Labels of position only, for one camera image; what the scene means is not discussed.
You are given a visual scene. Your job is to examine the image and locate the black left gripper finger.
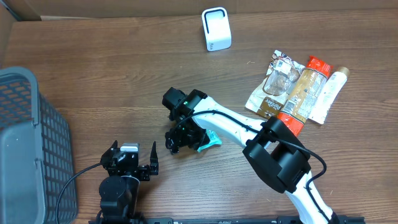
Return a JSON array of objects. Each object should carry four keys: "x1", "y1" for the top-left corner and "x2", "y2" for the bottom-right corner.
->
[
  {"x1": 150, "y1": 141, "x2": 159, "y2": 175},
  {"x1": 100, "y1": 140, "x2": 118, "y2": 162}
]

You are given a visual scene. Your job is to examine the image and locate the teal snack packet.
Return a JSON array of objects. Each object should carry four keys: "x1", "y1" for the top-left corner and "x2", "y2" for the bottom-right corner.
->
[{"x1": 197, "y1": 129, "x2": 222, "y2": 152}]

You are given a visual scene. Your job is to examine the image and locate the grey plastic basket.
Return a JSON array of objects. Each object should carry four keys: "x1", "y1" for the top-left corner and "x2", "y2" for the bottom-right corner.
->
[{"x1": 1, "y1": 67, "x2": 78, "y2": 223}]

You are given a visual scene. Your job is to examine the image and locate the brown white nut pouch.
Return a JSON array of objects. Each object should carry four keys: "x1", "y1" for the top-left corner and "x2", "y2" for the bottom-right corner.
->
[{"x1": 245, "y1": 50, "x2": 305, "y2": 119}]

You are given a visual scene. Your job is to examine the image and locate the orange spaghetti packet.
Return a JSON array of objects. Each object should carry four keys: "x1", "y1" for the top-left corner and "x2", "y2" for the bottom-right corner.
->
[{"x1": 277, "y1": 55, "x2": 333, "y2": 136}]

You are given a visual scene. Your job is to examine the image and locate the white cream tube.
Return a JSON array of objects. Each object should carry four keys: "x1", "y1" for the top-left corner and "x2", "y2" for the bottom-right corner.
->
[{"x1": 309, "y1": 67, "x2": 350, "y2": 124}]

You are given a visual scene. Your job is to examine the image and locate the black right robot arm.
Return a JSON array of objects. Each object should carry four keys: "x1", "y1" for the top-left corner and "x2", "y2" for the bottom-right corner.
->
[{"x1": 162, "y1": 88, "x2": 339, "y2": 223}]

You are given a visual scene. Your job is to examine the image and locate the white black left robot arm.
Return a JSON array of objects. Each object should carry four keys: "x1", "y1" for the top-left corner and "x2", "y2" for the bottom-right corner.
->
[{"x1": 92, "y1": 141, "x2": 159, "y2": 224}]

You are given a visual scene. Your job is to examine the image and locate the white barcode scanner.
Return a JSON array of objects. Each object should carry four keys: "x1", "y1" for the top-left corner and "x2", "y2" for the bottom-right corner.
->
[{"x1": 201, "y1": 7, "x2": 232, "y2": 52}]

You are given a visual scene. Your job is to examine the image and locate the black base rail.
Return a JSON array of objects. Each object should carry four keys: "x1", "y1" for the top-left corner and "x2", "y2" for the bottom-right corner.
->
[{"x1": 88, "y1": 215, "x2": 366, "y2": 224}]

